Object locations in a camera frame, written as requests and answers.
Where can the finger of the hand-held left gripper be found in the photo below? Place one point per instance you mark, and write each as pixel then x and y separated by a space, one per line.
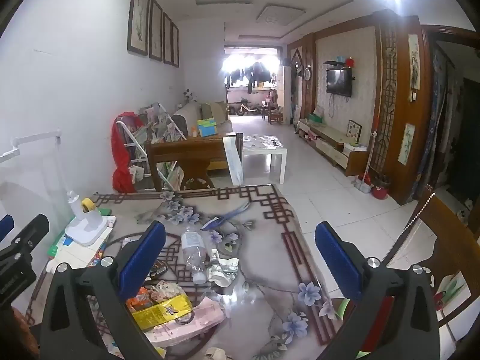
pixel 5 228
pixel 32 230

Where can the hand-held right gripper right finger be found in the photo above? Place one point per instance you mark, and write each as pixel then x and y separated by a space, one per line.
pixel 337 258

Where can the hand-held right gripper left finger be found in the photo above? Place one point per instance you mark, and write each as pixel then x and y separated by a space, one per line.
pixel 144 258

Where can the green trash bin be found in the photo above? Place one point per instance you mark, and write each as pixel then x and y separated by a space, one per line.
pixel 343 307

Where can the yellow snack packet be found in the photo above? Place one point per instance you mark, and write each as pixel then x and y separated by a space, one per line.
pixel 165 311

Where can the pink snack packet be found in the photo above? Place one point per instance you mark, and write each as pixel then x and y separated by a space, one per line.
pixel 202 318

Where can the printed wrapper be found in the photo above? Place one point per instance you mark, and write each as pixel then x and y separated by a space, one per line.
pixel 214 354
pixel 168 290

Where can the small dark packet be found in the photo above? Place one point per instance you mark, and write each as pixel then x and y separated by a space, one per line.
pixel 159 269

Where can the green book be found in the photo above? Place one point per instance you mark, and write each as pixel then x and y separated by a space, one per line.
pixel 55 245

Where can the orange snack packet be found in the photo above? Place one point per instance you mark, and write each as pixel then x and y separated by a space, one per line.
pixel 138 302

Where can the blue picture book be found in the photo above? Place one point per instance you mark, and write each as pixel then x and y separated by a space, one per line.
pixel 99 257

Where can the stack of books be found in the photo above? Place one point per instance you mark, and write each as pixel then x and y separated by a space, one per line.
pixel 73 249

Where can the clear plastic bottle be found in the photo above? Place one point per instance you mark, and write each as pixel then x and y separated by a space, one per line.
pixel 223 268
pixel 194 255

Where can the white desk lamp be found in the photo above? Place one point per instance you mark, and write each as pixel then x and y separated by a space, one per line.
pixel 86 230

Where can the yellow plastic toy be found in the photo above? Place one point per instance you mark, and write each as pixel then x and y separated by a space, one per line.
pixel 88 204

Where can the red bucket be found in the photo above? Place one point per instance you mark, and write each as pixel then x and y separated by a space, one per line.
pixel 380 191

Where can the red cloth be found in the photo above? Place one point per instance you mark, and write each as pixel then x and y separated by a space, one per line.
pixel 122 150

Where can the white box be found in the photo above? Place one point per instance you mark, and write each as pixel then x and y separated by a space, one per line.
pixel 354 148

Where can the brown wooden chair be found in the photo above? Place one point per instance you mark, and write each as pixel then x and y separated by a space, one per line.
pixel 187 153

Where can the carved wooden chair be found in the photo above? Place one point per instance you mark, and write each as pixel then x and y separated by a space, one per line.
pixel 450 240

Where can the wooden television cabinet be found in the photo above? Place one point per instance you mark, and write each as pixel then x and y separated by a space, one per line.
pixel 330 144

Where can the printed seat cushion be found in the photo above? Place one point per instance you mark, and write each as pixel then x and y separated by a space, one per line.
pixel 452 292

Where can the small framed picture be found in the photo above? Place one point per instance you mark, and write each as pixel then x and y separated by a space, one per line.
pixel 354 131

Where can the white coffee table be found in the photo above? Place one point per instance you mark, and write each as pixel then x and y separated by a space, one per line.
pixel 264 149

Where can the white book rack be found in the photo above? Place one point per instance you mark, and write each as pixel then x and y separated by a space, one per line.
pixel 157 127

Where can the white long plastic package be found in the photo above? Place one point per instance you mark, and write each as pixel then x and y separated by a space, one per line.
pixel 233 161

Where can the short scroll painting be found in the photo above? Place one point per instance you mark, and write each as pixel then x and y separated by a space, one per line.
pixel 406 144

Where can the blue green box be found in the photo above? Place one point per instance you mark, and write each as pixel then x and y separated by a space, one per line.
pixel 207 127

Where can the beige sofa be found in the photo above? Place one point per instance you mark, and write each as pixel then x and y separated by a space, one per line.
pixel 187 116

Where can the small wooden chair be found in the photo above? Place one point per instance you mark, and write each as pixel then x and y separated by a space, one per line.
pixel 273 110

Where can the blue patterned curtain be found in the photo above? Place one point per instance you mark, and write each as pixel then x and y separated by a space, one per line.
pixel 438 127

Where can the black white plush toy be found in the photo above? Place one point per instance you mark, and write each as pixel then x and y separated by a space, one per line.
pixel 189 95

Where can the white standing air conditioner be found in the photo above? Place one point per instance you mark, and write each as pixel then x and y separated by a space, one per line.
pixel 285 95

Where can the small balance bike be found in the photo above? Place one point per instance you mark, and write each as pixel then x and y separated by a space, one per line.
pixel 245 108

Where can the hanging clothes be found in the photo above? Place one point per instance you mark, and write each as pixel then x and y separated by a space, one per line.
pixel 255 75

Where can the tall scroll painting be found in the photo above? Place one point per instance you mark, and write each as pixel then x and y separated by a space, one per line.
pixel 413 62

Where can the wall mounted television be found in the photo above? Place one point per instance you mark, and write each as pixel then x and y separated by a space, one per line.
pixel 338 81

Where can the round wall clock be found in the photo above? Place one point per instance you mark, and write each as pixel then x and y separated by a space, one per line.
pixel 308 73

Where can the small wall shelf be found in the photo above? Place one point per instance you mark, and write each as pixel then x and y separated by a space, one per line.
pixel 339 63

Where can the large framed wall picture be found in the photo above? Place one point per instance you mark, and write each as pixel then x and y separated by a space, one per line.
pixel 138 17

